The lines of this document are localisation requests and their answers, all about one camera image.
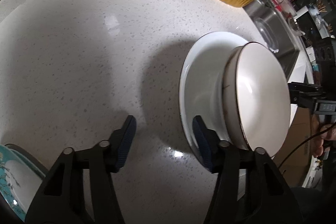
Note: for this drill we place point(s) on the small bowl red flowers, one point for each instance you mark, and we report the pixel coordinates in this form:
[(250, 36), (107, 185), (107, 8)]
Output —
[(255, 99)]

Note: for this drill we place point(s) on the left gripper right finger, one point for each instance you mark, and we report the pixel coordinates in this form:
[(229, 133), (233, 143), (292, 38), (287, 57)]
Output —
[(249, 187)]

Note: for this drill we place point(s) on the right hand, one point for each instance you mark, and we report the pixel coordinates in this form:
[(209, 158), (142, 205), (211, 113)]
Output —
[(317, 142)]

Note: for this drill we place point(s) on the teal floral plate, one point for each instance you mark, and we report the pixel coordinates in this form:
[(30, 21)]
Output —
[(19, 184)]

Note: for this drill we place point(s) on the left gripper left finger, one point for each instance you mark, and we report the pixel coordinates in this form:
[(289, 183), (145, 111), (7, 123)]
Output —
[(79, 187)]

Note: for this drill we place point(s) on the white bowl dark rim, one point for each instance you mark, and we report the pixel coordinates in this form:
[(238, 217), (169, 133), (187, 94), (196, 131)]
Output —
[(200, 85)]

